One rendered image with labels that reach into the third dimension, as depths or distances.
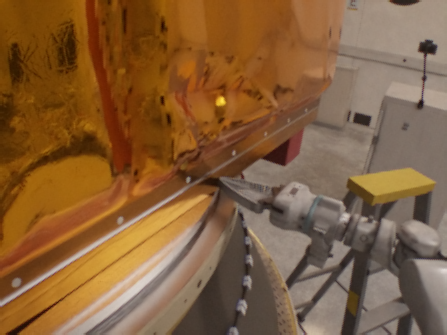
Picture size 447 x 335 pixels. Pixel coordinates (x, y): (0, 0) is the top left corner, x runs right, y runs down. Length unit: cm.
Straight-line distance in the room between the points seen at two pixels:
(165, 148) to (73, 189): 13
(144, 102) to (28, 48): 16
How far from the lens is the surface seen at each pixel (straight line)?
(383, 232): 57
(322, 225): 58
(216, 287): 71
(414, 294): 54
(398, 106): 353
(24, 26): 29
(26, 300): 44
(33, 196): 32
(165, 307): 49
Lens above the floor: 208
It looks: 26 degrees down
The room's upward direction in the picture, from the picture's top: 6 degrees clockwise
